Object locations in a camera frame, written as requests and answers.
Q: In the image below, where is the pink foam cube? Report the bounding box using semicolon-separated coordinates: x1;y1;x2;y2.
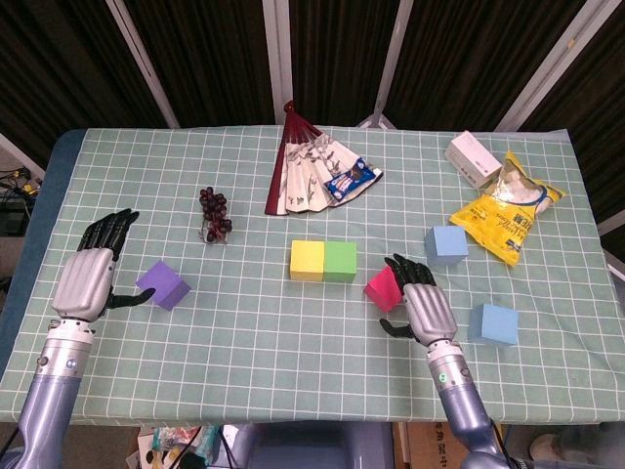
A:
362;265;404;314

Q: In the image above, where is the dark red grape bunch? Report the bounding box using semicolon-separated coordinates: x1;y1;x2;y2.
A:
197;186;234;245

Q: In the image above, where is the purple foam cube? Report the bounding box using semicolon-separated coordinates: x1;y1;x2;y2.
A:
135;260;192;313

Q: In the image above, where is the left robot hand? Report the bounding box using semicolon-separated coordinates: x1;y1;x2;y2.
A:
51;208;157;323

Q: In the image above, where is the green foam cube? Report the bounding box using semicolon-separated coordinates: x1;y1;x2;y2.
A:
323;240;358;283

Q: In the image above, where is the painted paper folding fan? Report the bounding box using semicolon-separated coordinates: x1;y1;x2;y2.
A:
264;100;386;217

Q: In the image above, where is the yellow snack bag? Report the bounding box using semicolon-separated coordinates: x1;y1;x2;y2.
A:
448;149;569;268

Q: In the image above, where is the colourful printed bag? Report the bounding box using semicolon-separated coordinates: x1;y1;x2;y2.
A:
136;424;224;469

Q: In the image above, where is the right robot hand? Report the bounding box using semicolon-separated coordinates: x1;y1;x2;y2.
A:
379;253;459;346

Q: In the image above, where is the green checked tablecloth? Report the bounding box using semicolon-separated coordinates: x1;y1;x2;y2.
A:
0;125;625;425

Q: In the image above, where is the white shoe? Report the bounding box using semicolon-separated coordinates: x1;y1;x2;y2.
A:
529;433;559;461

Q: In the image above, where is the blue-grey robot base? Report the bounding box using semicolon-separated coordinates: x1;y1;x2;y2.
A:
229;420;396;469

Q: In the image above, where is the light blue foam cube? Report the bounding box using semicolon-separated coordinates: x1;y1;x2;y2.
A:
468;303;520;349
423;225;470;268

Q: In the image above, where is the yellow foam cube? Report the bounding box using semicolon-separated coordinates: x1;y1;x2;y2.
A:
289;239;326;282

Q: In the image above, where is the blue cookie snack packet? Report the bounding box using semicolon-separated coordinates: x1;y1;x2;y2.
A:
323;156;377;202

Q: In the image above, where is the white cardboard box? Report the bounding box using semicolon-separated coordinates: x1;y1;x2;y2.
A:
443;129;504;190

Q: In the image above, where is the yellow and black cable bundle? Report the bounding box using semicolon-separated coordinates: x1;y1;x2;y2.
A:
0;168;43;197

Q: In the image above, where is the white metal frame post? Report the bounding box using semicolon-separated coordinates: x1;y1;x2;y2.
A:
493;0;609;132
598;209;625;236
357;0;416;129
261;0;294;126
104;0;180;129
0;131;48;180

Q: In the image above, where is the black electronic device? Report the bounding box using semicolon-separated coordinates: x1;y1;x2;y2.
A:
0;204;31;238

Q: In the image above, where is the brown cardboard box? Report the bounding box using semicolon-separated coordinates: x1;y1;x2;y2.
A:
397;421;465;469

